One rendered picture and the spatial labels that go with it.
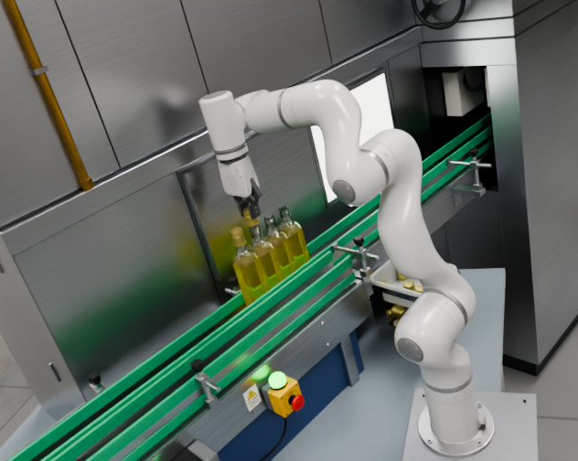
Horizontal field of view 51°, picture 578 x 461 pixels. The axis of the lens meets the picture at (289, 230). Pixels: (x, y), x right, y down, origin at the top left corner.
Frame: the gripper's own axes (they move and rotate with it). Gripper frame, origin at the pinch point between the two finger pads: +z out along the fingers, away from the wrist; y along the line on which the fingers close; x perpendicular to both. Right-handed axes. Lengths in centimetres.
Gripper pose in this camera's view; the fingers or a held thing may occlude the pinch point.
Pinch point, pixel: (249, 209)
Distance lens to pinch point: 162.3
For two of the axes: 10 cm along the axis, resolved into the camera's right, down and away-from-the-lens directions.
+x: 6.8, -4.7, 5.6
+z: 2.4, 8.7, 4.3
